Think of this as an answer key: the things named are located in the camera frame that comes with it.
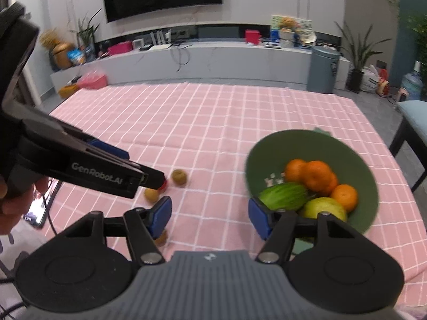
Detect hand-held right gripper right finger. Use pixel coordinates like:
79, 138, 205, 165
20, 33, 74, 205
248, 197, 356, 263

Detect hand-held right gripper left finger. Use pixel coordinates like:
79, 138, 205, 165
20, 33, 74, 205
63, 195, 173, 265

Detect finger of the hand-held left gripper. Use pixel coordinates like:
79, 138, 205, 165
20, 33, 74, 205
86, 139, 130, 161
141, 168, 167, 190

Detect green cucumber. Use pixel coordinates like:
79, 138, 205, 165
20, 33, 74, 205
258, 182, 309, 211

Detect orange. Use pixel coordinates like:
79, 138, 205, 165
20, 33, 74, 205
302, 160, 335, 193
321, 173, 339, 197
330, 184, 359, 213
284, 159, 307, 183

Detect yellow green pear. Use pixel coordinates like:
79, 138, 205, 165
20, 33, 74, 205
298, 197, 348, 222

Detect green colander bowl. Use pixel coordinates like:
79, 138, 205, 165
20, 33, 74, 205
245, 127, 381, 254

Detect person's left hand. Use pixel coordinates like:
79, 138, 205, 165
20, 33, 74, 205
0, 175, 51, 236

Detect yellow box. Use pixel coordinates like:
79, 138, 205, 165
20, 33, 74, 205
57, 85, 79, 99

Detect black smartphone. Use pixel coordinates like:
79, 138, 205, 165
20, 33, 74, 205
21, 178, 62, 229

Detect pink plastic bag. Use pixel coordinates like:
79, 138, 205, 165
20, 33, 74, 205
77, 70, 108, 90

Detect pink checked tablecloth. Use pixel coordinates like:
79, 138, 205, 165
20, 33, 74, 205
0, 81, 427, 308

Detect blue snack bag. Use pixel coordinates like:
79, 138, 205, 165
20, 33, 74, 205
66, 48, 87, 66

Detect yellow brown round object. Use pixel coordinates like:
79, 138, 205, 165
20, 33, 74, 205
39, 28, 74, 69

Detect pink box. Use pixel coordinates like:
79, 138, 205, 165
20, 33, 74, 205
107, 41, 133, 56

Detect potted orchid plant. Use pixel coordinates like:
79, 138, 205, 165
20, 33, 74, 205
70, 9, 102, 62

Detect white router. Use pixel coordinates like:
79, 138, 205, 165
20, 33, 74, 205
149, 30, 173, 51

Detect white marble TV console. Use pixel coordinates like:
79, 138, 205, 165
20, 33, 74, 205
50, 39, 351, 91

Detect grey trash can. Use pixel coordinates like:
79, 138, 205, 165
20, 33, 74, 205
306, 46, 342, 95

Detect white plastic bag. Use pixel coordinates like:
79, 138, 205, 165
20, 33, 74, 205
360, 66, 379, 93

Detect white bouquet basket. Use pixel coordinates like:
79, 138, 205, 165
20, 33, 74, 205
279, 28, 294, 48

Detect red shopping bag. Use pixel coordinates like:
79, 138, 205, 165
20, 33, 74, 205
377, 69, 390, 96

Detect light blue seat cushion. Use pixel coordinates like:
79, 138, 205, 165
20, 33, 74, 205
397, 99, 427, 129

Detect potted snake plant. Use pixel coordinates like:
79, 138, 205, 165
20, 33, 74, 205
333, 19, 393, 94

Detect blue water jug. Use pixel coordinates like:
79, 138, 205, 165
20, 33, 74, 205
399, 60, 424, 102

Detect leafy green potted plant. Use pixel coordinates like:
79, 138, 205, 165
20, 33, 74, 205
408, 13, 427, 71

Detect thin black cable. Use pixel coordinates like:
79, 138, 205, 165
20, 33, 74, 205
42, 195, 59, 235

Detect black cables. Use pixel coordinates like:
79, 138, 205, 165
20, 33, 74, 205
171, 45, 191, 73

